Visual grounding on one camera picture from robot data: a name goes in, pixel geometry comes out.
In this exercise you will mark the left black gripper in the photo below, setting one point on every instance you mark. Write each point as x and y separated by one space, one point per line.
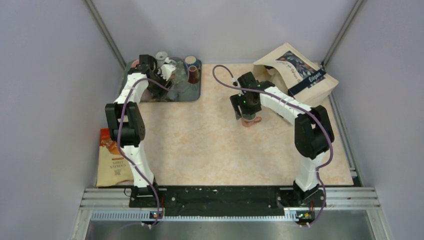
160 92

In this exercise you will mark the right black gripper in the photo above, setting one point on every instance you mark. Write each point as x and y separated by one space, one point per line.
253 110

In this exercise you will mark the salmon mug front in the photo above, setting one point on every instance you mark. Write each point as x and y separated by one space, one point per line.
248 120

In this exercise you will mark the grey white mug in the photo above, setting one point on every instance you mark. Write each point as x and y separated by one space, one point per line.
161 58

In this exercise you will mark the green floral tray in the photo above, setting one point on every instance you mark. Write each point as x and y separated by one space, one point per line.
185 92

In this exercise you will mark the dark brown mug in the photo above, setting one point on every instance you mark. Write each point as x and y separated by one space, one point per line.
194 76

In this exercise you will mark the lilac mug black handle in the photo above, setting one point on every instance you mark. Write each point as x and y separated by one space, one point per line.
146 96

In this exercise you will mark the light blue mug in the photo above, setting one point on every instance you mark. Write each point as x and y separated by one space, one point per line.
173 94

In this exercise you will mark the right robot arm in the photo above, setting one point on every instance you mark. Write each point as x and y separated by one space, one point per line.
313 133

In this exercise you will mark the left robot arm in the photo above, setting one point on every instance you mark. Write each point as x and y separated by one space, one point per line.
126 126

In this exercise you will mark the beige tote bag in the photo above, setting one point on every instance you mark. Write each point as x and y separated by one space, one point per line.
295 75

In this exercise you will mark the cassava chips bag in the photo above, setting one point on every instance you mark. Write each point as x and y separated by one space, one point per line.
112 168

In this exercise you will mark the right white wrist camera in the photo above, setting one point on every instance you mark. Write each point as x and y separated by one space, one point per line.
235 82

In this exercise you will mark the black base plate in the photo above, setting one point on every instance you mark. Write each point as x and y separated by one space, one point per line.
225 200

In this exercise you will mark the aluminium rail frame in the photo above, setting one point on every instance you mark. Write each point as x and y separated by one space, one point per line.
347 213

